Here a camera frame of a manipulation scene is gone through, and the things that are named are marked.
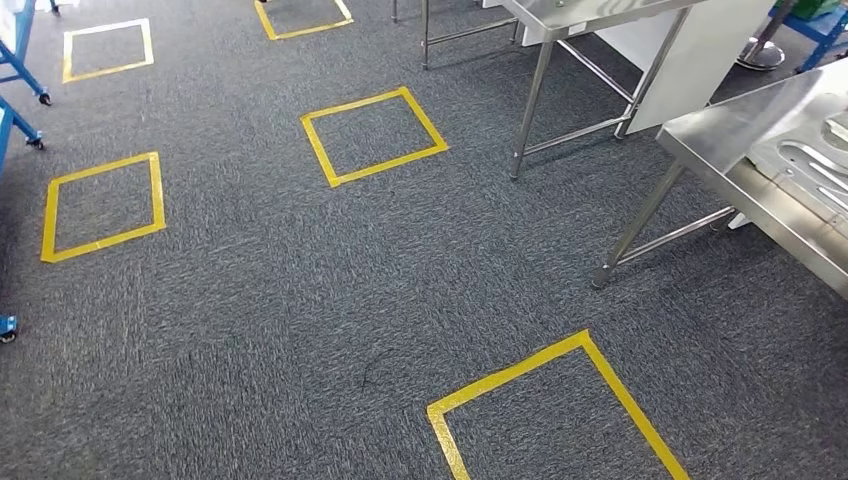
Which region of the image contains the stainless steel workbench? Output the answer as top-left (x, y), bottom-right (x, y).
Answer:
top-left (591, 58), bottom-right (848, 301)

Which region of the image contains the yellow floor tape square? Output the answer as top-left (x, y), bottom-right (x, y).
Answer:
top-left (40, 151), bottom-right (168, 265)
top-left (426, 329), bottom-right (692, 480)

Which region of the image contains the stainless steel table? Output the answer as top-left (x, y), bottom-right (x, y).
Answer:
top-left (500, 0), bottom-right (694, 181)

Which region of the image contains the white board panel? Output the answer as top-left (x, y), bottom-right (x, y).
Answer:
top-left (592, 0), bottom-right (778, 136)

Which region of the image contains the silver round stand base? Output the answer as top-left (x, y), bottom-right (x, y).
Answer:
top-left (735, 0), bottom-right (800, 73)

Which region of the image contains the stamped sheet metal panel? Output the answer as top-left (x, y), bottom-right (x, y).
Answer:
top-left (747, 92), bottom-right (848, 233)

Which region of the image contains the blue wheeled cart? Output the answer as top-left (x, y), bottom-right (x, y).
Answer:
top-left (0, 0), bottom-right (53, 180)

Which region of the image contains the green plastic item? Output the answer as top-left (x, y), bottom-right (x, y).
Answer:
top-left (775, 0), bottom-right (844, 21)

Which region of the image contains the steel table frame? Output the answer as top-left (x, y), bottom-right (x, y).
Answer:
top-left (389, 0), bottom-right (519, 72)

